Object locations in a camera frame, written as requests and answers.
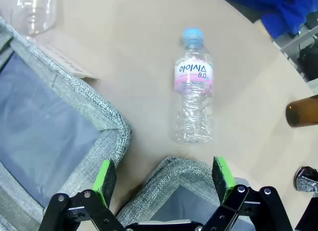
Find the grey metal frame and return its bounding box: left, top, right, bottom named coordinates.
left=272, top=23, right=318, bottom=62

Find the grey fabric basket plastic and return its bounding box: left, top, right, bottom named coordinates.
left=0, top=16, right=134, bottom=231

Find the aluminium drink can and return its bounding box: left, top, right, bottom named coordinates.
left=294, top=166, right=318, bottom=193

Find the blue cloth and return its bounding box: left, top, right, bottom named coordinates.
left=215, top=0, right=318, bottom=39

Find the grey fabric basket can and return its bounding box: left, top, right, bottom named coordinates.
left=115, top=155, right=251, bottom=231

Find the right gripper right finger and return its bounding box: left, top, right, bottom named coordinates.
left=202, top=155, right=294, bottom=231

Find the brown glass bottle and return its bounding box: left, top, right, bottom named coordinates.
left=285, top=94, right=318, bottom=129

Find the white plastic label card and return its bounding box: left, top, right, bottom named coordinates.
left=37, top=43, right=99, bottom=79

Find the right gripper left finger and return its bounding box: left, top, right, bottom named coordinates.
left=38, top=158, right=125, bottom=231

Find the clear plastic bottle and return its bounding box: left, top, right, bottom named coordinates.
left=9, top=0, right=57, bottom=38

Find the pink label water bottle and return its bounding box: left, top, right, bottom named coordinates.
left=170, top=27, right=215, bottom=145

